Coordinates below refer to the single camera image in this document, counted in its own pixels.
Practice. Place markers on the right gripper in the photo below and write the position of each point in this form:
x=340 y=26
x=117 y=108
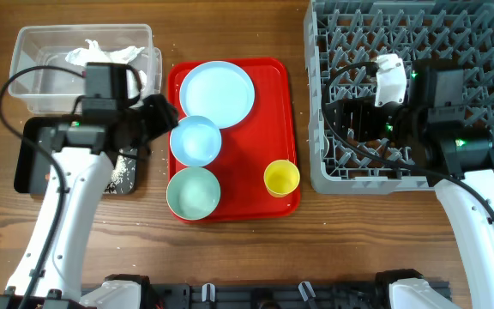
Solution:
x=361 y=108

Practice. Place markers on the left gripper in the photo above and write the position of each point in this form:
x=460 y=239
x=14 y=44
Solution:
x=155 y=116

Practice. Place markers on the white rice pile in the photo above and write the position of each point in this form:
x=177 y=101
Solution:
x=123 y=177

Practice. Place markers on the light blue bowl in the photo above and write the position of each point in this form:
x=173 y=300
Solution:
x=196 y=141

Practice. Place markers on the white napkin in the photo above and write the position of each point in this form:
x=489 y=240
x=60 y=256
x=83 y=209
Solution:
x=130 y=55

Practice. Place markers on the light green bowl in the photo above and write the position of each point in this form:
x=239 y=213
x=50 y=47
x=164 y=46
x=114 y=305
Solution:
x=193 y=193

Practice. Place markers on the light blue plate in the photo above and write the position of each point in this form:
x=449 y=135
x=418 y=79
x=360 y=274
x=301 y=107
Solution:
x=218 y=90

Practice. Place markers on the yellow plastic cup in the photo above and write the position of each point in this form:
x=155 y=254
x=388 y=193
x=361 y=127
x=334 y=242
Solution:
x=281 y=178

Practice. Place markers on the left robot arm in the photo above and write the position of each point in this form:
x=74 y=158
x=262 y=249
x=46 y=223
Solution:
x=83 y=153

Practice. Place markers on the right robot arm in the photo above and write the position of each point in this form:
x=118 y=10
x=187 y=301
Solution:
x=423 y=108

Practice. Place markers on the black waste tray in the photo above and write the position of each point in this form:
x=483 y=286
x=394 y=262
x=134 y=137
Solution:
x=33 y=170

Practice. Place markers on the grey dishwasher rack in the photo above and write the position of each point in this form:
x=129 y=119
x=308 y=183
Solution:
x=340 y=35

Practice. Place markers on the red serving tray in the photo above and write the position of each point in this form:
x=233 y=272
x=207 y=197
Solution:
x=265 y=135

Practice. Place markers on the clear plastic bin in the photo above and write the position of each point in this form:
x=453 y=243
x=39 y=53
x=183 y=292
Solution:
x=53 y=91

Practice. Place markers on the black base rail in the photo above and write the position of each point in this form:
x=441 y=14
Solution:
x=338 y=295

